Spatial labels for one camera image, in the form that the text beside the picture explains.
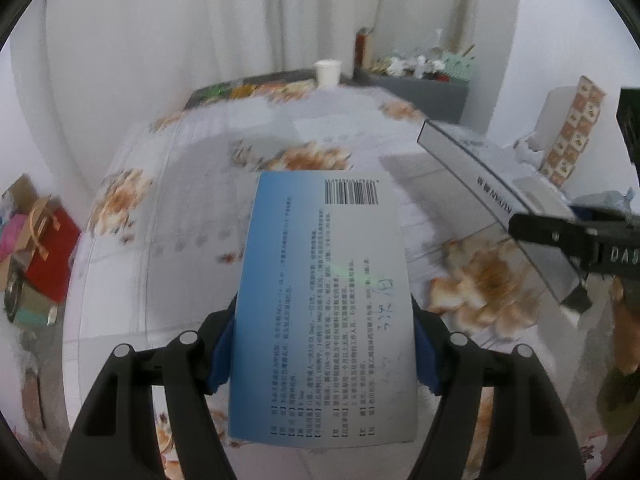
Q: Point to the floral tablecloth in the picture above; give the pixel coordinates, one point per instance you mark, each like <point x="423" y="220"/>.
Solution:
<point x="495" y="353"/>

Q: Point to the orange brown bottle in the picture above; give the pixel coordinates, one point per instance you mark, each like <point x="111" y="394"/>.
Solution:
<point x="363" y="45"/>

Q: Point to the red gift bag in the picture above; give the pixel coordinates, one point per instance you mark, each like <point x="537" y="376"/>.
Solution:
<point x="54" y="236"/>

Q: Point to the dark grey cabinet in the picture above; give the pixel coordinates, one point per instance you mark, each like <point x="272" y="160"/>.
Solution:
<point x="438" y="100"/>

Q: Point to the blue white medicine box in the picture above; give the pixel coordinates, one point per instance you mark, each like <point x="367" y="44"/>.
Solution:
<point x="323" y="346"/>

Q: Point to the white paper cup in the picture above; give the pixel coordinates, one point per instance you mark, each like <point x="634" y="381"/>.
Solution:
<point x="328" y="73"/>

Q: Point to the person's right hand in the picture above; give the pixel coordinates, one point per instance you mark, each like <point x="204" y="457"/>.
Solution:
<point x="625" y="333"/>

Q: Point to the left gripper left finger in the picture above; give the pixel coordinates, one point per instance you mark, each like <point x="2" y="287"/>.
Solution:
<point x="115" y="435"/>

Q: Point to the patterned tile box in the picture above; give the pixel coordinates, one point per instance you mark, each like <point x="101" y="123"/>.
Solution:
<point x="564" y="126"/>

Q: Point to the cardboard box with bags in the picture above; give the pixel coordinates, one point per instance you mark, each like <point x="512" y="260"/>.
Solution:
<point x="23" y="304"/>

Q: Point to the white cable box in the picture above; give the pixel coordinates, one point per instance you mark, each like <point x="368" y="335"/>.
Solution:
<point x="507" y="187"/>

